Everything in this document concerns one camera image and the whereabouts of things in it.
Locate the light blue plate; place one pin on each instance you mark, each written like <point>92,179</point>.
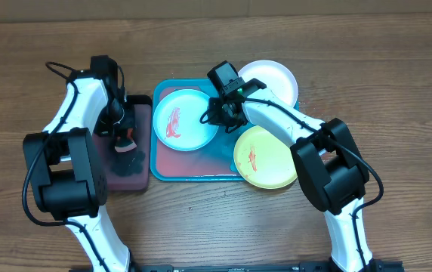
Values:
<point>176,120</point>

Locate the black plastic tray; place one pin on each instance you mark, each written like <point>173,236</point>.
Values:
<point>129,170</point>

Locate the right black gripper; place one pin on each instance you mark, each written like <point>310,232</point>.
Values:
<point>220,113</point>

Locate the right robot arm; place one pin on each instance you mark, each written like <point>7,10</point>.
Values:
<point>331,172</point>

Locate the white plate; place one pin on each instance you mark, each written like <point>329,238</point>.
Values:
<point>278,78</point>

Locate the yellow-green plate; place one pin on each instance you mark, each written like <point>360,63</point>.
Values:
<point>263,160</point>

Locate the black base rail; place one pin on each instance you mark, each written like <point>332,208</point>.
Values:
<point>307,266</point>

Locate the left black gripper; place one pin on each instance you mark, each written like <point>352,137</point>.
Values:
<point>106,128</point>

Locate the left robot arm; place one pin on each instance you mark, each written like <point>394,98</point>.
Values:
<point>65,184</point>

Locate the green and orange sponge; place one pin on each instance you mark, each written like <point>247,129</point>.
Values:
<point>125,142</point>

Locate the teal plastic tray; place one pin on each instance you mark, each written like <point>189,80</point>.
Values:
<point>213,162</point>

